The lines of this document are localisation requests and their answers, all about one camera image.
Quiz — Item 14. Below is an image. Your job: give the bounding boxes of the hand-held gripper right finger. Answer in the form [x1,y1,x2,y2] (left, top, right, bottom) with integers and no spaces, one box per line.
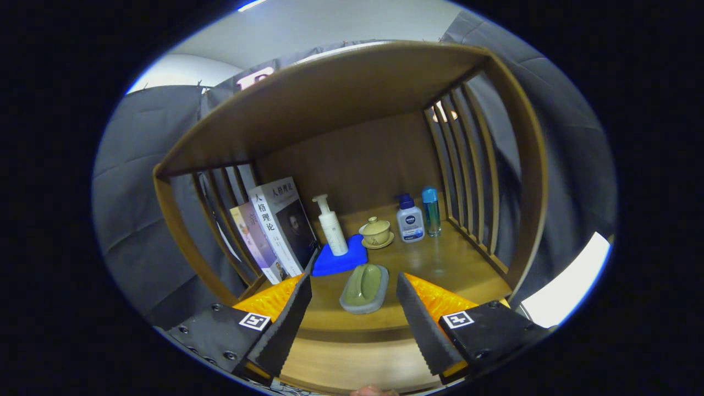
[395,273,556,381]

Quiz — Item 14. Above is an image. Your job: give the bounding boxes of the brown wooden drawer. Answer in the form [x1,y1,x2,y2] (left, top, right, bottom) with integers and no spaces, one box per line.
[275,337,441,395]

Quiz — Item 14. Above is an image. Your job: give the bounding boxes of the white flat panel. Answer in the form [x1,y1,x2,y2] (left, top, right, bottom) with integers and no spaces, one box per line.
[520,231,612,329]

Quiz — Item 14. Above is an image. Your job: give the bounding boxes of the white pump bottle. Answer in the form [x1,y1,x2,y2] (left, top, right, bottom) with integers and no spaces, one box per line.
[312,194,349,257]

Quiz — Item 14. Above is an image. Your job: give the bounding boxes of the white book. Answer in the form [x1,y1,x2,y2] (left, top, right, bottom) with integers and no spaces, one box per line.
[247,176,320,277]

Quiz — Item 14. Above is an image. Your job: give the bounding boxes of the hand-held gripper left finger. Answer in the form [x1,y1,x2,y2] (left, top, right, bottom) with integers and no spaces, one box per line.
[165,274,313,386]

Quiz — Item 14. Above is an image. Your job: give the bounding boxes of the black backdrop cloth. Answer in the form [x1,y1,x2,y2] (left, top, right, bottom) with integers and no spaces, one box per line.
[92,11,617,331]

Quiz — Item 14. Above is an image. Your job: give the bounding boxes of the teal slim bottle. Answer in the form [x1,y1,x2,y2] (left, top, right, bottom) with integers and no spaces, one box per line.
[422,186,442,238]

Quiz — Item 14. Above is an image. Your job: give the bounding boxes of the pink purple book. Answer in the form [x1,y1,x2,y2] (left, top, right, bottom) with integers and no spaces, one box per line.
[230,201,282,285]

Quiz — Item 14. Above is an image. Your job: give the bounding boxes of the yellow lidded teacup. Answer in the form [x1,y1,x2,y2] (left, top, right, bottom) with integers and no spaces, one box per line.
[359,216,395,250]

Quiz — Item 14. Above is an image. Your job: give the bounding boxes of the brown wooden cabinet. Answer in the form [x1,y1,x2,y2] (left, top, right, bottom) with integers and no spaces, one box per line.
[153,40,549,396]

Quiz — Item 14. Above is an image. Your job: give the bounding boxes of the blue folded cloth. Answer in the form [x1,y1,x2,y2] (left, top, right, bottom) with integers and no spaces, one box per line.
[312,234,369,277]

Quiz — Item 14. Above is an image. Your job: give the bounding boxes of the wooden countertop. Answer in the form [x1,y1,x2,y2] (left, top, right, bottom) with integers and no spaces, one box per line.
[258,203,512,333]

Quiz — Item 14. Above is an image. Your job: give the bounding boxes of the green soap bar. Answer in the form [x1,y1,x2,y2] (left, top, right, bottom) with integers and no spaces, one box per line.
[345,264,383,307]

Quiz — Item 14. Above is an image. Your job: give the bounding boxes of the white lotion bottle blue cap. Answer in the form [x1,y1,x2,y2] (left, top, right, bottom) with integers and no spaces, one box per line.
[396,193,425,243]

